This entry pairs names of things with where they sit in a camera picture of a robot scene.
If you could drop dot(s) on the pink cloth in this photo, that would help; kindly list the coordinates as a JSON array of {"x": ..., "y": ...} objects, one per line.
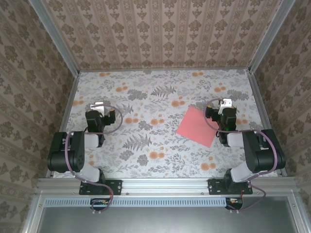
[{"x": 194, "y": 126}]

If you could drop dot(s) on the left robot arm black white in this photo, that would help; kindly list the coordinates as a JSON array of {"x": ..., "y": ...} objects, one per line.
[{"x": 73, "y": 155}]

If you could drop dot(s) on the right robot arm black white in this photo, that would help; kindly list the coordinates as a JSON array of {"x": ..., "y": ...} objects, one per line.
[{"x": 264, "y": 155}]

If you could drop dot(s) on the grey metal sheet panel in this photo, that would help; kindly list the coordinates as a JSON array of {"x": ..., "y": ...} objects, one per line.
[{"x": 170, "y": 221}]

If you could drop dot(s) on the floral printed table mat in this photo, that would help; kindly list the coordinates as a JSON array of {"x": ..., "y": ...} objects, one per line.
[{"x": 145, "y": 85}]

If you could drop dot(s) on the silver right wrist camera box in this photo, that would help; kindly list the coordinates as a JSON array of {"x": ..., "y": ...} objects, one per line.
[{"x": 226, "y": 103}]

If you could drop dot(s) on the aluminium table side rail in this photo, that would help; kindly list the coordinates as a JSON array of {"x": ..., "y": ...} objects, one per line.
[
  {"x": 63, "y": 121},
  {"x": 266, "y": 121}
]

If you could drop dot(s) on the thin aluminium table rail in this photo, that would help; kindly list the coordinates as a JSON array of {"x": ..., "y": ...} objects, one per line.
[{"x": 170, "y": 69}]

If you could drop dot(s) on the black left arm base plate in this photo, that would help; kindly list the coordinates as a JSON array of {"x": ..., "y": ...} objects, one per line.
[{"x": 115, "y": 187}]

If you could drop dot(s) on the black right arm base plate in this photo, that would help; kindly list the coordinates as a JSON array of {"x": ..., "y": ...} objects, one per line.
[{"x": 215, "y": 188}]

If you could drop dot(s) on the aluminium mounting rail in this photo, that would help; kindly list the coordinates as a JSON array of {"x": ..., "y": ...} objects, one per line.
[{"x": 165, "y": 187}]

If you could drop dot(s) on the aluminium frame post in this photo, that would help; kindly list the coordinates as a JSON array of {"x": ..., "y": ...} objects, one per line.
[
  {"x": 269, "y": 36},
  {"x": 57, "y": 36}
]

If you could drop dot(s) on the aluminium cabinet frame bar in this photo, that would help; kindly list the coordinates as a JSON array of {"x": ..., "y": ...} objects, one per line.
[
  {"x": 34, "y": 213},
  {"x": 295, "y": 213}
]

